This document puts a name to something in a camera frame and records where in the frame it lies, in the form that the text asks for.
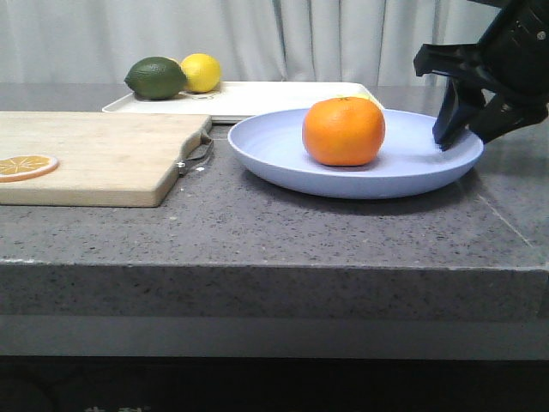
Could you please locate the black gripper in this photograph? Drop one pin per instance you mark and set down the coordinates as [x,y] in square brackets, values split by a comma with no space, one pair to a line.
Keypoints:
[510,59]

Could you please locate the orange fruit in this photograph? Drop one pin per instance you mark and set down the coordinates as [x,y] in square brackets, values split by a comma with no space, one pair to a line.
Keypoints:
[343,131]

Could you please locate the light blue plate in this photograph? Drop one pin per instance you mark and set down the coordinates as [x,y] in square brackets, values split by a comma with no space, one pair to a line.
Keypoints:
[409,162]

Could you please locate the yellow-green print on tray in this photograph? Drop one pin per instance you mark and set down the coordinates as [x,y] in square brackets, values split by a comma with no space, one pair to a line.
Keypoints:
[358,95]

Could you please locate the white rectangular tray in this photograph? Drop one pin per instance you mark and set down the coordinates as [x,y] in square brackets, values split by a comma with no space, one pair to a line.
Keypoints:
[232,102]

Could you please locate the yellow lemon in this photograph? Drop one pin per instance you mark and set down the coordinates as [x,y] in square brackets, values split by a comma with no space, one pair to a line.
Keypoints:
[203,72]

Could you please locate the green lime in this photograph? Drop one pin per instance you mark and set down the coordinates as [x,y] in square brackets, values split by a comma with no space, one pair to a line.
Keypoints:
[156,78]

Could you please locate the wooden cutting board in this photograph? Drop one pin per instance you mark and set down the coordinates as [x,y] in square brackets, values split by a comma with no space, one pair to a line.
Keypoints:
[104,158]

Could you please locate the white curtain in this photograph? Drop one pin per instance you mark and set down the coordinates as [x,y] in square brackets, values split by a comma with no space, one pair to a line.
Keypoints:
[369,42]

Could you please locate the orange slice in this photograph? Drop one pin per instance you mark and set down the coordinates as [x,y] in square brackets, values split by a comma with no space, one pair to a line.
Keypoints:
[28,166]

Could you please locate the metal cutting board handle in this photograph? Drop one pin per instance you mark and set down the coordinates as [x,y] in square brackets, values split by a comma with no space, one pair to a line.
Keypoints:
[197,156]

